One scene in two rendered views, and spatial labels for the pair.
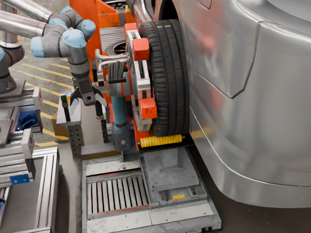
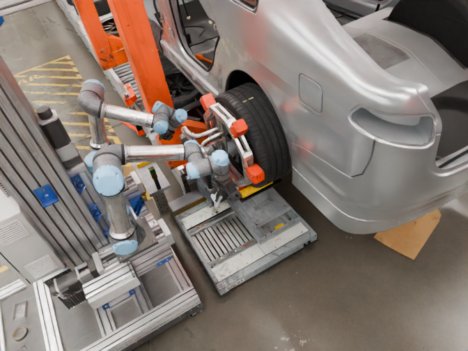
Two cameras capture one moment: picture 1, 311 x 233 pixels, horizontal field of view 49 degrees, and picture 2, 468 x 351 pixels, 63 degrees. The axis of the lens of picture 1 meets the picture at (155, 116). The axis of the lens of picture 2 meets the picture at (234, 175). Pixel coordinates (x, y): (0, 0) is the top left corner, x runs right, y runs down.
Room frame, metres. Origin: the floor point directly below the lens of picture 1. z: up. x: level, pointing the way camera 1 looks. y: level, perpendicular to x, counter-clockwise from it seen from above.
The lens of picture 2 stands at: (-0.08, 0.52, 2.43)
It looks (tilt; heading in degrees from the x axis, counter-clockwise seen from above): 44 degrees down; 347
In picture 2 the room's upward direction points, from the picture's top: 10 degrees counter-clockwise
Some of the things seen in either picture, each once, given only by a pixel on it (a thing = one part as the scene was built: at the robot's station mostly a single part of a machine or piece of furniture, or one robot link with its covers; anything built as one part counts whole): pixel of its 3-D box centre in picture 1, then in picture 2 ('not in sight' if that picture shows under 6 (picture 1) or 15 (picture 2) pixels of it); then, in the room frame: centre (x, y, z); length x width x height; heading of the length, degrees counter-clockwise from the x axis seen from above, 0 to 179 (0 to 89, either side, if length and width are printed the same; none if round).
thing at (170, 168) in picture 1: (168, 151); (258, 190); (1.79, -0.08, 0.32); 0.40 x 0.30 x 0.28; 9
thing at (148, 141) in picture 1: (161, 139); (256, 186); (1.67, -0.03, 0.51); 0.29 x 0.06 x 0.06; 99
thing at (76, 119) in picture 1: (69, 109); (150, 175); (2.24, 0.64, 0.44); 0.43 x 0.17 x 0.03; 9
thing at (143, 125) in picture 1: (137, 82); (228, 146); (1.77, 0.09, 0.85); 0.54 x 0.07 x 0.54; 9
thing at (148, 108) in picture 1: (147, 108); (255, 173); (1.46, 0.04, 0.85); 0.09 x 0.08 x 0.07; 9
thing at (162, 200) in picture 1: (170, 176); (262, 209); (1.76, -0.08, 0.13); 0.50 x 0.36 x 0.10; 9
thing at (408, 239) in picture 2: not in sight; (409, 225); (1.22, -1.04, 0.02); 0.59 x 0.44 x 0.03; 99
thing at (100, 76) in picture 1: (114, 61); (214, 141); (1.65, 0.20, 1.03); 0.19 x 0.18 x 0.11; 99
